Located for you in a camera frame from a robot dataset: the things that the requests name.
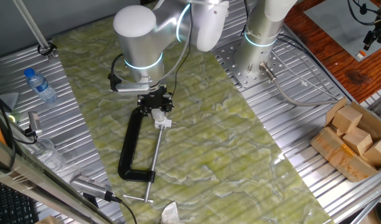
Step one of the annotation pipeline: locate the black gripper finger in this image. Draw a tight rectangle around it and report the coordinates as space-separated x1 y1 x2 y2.
161 93 174 113
137 96 153 116

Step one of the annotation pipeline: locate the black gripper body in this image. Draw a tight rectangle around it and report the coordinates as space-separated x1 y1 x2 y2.
137 85 174 111

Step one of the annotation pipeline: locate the white light bulb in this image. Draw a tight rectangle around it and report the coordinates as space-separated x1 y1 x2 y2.
151 108 167 124

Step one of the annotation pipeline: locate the black C-clamp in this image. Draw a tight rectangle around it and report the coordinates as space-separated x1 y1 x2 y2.
117 106 168 203

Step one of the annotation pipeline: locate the green marble pattern mat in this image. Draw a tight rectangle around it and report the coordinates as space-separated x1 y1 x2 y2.
52 2 334 224

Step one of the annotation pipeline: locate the clear water bottle blue cap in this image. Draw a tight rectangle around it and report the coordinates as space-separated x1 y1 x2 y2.
23 67 59 104

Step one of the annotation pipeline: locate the crumpled white tissue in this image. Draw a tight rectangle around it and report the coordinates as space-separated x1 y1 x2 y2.
160 201 186 224

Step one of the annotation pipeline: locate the grey triangular sheet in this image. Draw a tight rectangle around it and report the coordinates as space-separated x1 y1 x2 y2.
0 91 20 112

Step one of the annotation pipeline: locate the metal tripod pole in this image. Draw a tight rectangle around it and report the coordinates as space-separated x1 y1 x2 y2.
12 0 56 60

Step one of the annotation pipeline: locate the small cardboard box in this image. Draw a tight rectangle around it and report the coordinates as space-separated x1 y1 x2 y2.
34 215 60 224

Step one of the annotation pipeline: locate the black keyboard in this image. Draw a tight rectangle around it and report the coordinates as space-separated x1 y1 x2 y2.
0 179 39 224

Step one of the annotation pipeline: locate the wooden block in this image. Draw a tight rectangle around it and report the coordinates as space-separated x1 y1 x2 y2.
329 123 346 138
331 105 364 134
342 126 374 156
363 137 381 167

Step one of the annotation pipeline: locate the brown wooden table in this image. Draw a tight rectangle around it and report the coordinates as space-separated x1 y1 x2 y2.
283 0 381 104

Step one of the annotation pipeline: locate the large cardboard box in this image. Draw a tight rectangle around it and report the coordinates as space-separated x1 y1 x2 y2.
309 96 381 184

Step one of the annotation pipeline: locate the grey pad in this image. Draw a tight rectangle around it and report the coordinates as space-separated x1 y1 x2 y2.
303 0 381 63

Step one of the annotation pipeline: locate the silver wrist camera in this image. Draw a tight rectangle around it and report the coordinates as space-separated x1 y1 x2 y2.
108 73 151 95

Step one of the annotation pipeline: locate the black camera cable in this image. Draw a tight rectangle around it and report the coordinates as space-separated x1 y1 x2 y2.
170 2 194 100

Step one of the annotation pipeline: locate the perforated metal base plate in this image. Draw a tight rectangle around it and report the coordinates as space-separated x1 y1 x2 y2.
214 39 291 89

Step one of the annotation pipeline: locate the silver ribbed camera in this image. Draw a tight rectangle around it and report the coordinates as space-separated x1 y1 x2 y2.
69 174 114 203

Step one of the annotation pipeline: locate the thick black cable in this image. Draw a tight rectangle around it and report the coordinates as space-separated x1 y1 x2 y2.
111 194 138 224

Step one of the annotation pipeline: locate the silver camera with black mount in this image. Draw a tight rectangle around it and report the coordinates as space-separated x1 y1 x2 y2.
24 111 44 138

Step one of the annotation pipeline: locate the black strap loop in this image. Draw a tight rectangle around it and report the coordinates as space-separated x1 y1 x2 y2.
37 42 58 57

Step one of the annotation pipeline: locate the black base cable bundle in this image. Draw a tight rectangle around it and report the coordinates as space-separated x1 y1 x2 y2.
240 0 251 39

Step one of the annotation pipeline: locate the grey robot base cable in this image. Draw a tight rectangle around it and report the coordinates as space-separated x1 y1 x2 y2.
258 62 339 108

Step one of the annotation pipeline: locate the aluminium frame bar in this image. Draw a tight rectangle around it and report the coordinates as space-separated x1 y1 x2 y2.
0 133 116 224

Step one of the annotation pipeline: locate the thin white cable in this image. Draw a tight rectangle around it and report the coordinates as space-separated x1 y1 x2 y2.
270 36 346 101

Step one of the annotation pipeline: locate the black desk cable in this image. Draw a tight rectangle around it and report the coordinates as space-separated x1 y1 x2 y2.
0 88 17 171

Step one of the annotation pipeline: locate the aluminium profile rail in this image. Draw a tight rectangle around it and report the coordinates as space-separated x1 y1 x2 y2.
349 189 381 224

